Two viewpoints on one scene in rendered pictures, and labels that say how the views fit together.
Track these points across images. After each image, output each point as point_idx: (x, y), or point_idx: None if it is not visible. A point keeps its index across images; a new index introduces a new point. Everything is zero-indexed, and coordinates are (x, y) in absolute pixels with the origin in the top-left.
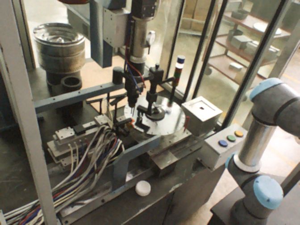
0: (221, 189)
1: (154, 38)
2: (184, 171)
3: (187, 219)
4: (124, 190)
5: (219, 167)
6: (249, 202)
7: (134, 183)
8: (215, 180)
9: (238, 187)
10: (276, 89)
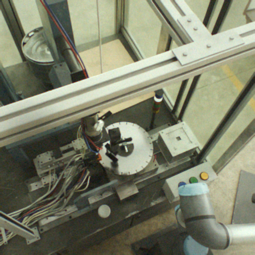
0: (209, 188)
1: (102, 124)
2: (145, 199)
3: (165, 212)
4: (88, 211)
5: None
6: (181, 248)
7: (98, 205)
8: None
9: None
10: (191, 200)
